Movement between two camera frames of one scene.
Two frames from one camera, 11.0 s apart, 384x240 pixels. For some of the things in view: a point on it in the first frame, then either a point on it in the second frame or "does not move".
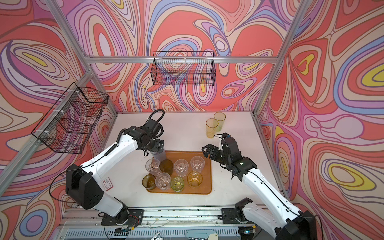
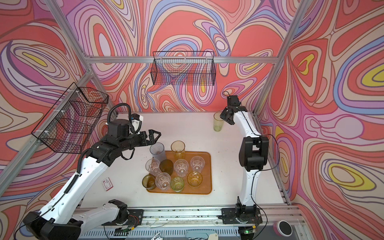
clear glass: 197,163 does not move
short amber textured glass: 148,181 does not move
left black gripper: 158,147 to 149,134
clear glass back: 163,181 does not move
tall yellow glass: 211,125 to 178,148
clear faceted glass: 152,166 does not move
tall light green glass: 220,117 does not move
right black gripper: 214,149 to 223,116
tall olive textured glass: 166,166 does not move
